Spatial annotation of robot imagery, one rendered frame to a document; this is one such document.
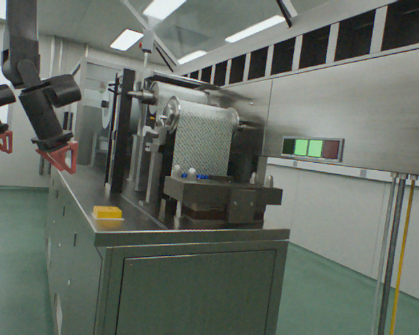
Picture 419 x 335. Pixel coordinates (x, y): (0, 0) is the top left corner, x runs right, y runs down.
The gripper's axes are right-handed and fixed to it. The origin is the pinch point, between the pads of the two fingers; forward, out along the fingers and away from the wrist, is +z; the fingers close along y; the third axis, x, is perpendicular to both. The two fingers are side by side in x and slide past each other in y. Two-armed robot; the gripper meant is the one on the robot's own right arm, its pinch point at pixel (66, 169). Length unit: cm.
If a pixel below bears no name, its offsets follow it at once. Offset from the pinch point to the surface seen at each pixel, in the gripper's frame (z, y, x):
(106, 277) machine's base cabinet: 28.1, -8.1, 4.9
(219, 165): 27, 2, -54
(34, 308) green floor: 113, 128, 13
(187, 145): 14.3, 6.9, -45.3
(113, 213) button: 19.1, 2.8, -7.8
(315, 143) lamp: 17, -35, -61
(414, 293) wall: 235, -33, -220
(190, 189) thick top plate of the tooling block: 20.1, -9.8, -27.9
